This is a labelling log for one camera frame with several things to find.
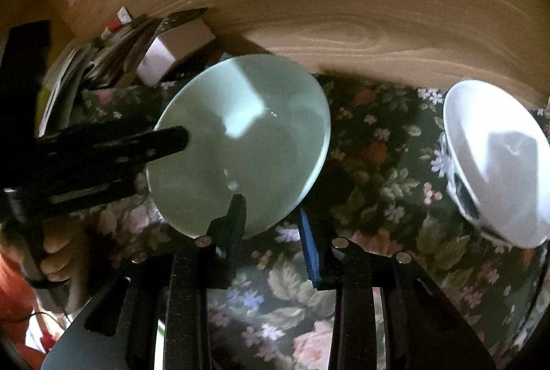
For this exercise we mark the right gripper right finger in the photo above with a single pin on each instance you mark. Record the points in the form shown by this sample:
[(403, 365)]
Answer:
[(422, 328)]

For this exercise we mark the small cardboard box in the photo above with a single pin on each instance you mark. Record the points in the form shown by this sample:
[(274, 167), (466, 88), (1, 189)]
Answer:
[(172, 47)]

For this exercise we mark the orange left sleeve forearm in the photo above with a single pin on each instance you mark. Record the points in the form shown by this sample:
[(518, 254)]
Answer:
[(17, 303)]

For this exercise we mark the red white tube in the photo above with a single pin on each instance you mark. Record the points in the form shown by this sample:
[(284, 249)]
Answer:
[(121, 18)]

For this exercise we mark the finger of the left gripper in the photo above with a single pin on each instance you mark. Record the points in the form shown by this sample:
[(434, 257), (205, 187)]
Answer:
[(103, 152), (74, 189)]

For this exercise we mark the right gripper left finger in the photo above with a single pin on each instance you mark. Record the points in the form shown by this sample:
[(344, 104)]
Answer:
[(118, 328)]

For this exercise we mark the white paper stack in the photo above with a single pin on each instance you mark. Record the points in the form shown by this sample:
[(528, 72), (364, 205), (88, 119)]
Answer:
[(109, 60)]

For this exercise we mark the floral tablecloth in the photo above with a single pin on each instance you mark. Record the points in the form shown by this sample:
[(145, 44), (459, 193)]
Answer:
[(384, 187)]

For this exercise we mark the white bowl black spots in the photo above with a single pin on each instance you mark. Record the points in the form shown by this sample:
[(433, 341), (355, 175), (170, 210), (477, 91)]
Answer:
[(498, 164)]

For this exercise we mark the person left hand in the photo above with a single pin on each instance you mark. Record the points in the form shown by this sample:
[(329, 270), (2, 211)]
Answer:
[(64, 245)]

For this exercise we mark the mint green bowl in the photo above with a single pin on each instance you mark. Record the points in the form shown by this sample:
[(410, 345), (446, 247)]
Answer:
[(259, 126)]

